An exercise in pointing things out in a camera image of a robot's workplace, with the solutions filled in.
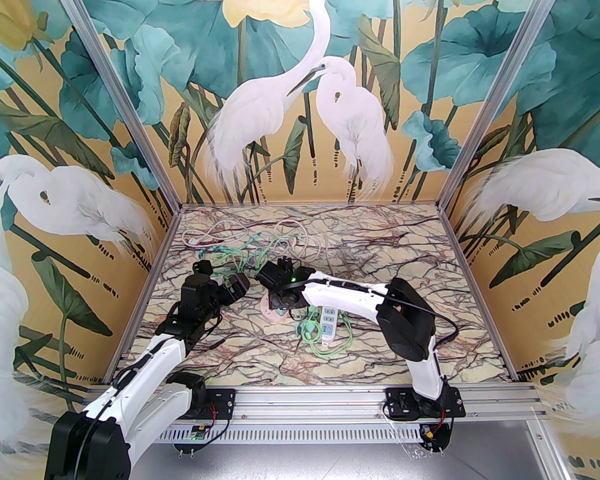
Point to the pink round socket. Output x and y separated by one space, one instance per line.
267 316

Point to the white power strip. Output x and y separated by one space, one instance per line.
328 326

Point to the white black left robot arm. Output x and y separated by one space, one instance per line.
150 367

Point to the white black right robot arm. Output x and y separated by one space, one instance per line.
345 295

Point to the light green plug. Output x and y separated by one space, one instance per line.
308 328

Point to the small green circuit board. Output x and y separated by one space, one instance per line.
198 433

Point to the perforated metal strip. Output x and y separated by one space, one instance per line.
310 434

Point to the grey metal sheet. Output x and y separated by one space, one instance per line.
305 463

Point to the aluminium table side rail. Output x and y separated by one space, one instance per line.
457 248
152 278

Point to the aluminium table end rail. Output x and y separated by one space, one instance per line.
310 205

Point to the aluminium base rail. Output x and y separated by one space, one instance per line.
310 400

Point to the aluminium frame post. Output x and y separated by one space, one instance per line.
505 88
116 88

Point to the black bracket yellow connector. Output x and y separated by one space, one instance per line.
442 440

